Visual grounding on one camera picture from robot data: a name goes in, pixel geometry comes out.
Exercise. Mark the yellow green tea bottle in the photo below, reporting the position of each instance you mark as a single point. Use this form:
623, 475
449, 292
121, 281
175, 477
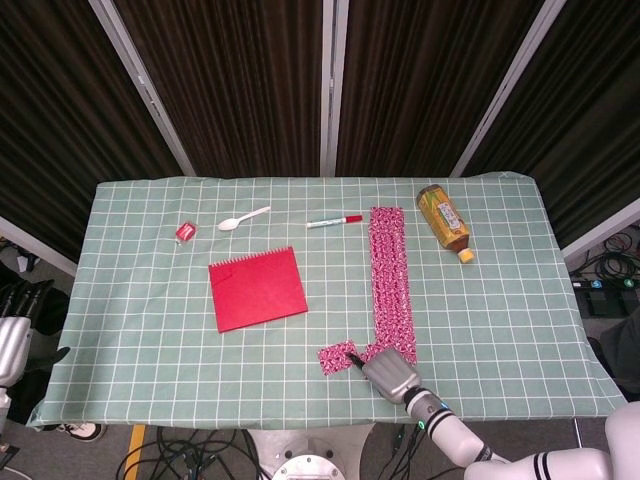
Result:
444, 216

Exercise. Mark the small red box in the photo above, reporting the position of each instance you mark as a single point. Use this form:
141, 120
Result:
185, 232

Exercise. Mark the white marker with red cap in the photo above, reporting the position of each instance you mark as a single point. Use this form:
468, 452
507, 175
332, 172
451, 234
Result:
330, 222

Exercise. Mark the yellow floor tape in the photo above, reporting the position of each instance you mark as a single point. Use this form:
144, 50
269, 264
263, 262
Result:
134, 452

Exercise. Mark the red spiral notebook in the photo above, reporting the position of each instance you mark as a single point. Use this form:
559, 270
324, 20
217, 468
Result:
257, 290

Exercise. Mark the green grid tablecloth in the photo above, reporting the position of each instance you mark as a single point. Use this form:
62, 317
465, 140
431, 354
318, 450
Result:
280, 380

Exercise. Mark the black foot pedal box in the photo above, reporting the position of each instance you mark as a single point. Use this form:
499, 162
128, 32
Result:
602, 297

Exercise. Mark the dark ribbed partition panel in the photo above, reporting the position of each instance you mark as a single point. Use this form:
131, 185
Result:
60, 125
590, 115
425, 90
235, 90

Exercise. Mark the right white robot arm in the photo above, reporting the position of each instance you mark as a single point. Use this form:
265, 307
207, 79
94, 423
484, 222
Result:
450, 430

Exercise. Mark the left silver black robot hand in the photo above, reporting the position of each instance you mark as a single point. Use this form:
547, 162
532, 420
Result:
12, 345

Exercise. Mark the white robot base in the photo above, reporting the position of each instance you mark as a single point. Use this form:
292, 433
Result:
310, 455

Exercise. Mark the white plastic spoon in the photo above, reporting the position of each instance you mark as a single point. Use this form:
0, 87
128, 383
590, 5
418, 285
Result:
229, 224

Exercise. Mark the white partition rail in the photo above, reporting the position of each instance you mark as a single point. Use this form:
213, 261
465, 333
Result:
600, 230
35, 245

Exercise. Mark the white black sneaker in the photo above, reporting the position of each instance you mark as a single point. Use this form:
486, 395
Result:
80, 431

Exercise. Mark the dark grey seat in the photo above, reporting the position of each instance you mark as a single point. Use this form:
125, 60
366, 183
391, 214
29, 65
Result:
622, 350

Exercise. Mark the red patterned knitted strip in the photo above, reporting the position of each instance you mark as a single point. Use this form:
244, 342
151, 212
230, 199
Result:
392, 280

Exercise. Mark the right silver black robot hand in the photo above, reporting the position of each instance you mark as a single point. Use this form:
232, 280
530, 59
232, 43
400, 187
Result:
392, 375

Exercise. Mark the white partition post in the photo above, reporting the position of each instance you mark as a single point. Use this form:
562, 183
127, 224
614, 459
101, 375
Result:
332, 90
145, 90
505, 95

